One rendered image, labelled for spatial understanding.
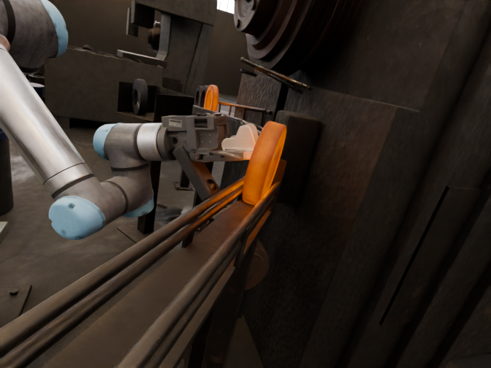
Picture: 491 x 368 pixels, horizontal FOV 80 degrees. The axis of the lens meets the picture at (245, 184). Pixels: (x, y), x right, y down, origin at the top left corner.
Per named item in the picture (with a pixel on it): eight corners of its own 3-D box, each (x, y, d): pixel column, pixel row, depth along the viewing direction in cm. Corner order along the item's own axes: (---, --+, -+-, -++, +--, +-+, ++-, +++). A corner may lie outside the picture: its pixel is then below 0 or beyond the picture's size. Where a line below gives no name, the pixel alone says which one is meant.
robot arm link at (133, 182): (99, 224, 60) (88, 172, 56) (133, 204, 70) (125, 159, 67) (133, 227, 58) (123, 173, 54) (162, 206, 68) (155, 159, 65)
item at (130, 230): (144, 214, 170) (156, 85, 145) (174, 234, 157) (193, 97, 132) (110, 223, 153) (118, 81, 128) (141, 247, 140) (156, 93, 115)
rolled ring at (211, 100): (204, 89, 170) (210, 90, 171) (202, 121, 170) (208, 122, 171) (213, 79, 153) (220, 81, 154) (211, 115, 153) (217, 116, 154)
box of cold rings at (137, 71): (149, 121, 392) (155, 58, 365) (156, 139, 323) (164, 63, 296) (58, 110, 349) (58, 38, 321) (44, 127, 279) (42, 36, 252)
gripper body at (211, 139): (215, 116, 50) (153, 117, 53) (218, 166, 52) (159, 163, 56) (230, 113, 57) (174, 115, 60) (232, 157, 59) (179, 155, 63)
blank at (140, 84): (137, 101, 140) (129, 101, 138) (142, 72, 130) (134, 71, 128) (144, 123, 132) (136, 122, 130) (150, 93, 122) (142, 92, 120)
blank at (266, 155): (260, 215, 59) (245, 209, 60) (285, 147, 63) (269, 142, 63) (258, 195, 44) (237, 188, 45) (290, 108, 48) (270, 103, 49)
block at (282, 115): (288, 193, 89) (310, 115, 81) (300, 205, 82) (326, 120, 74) (256, 190, 85) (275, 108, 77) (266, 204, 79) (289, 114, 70)
